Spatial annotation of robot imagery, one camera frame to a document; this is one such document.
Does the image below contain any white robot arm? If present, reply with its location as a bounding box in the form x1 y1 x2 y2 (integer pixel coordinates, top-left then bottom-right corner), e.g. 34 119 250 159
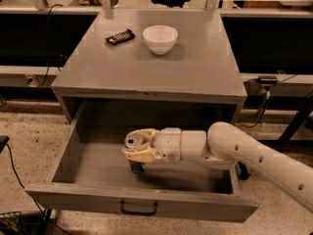
122 121 313 212

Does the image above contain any open grey top drawer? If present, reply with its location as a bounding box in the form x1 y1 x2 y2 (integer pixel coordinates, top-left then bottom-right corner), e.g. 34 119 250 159
26 99 258 222

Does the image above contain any silver blue redbull can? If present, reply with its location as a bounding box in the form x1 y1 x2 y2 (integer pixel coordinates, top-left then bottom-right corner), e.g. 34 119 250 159
123 133 145 174

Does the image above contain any black floor cable left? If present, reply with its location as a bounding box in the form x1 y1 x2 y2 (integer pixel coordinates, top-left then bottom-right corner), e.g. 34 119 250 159
5 143 71 235

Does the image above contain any black hanging cable left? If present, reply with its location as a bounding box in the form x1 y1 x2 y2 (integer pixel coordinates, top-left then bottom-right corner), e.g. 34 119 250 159
38 3 65 88

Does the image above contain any black drawer handle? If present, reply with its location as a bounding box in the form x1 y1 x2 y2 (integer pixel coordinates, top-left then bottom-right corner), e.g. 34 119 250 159
120 201 157 216

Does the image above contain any black snack bar wrapper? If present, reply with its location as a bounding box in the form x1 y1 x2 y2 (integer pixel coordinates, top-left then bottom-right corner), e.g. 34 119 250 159
106 28 135 46

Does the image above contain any grey cabinet body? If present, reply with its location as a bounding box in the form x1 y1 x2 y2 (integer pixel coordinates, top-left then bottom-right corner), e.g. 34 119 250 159
52 9 246 123

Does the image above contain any white ceramic bowl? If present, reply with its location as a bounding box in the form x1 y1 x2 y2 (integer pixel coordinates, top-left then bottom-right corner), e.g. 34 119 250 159
142 25 178 55

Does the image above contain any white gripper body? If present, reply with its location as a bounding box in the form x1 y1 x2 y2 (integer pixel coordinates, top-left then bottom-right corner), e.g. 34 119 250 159
154 127 182 163

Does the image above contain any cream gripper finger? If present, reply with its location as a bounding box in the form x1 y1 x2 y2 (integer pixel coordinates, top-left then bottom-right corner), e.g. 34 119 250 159
130 128 158 146
122 147 158 163

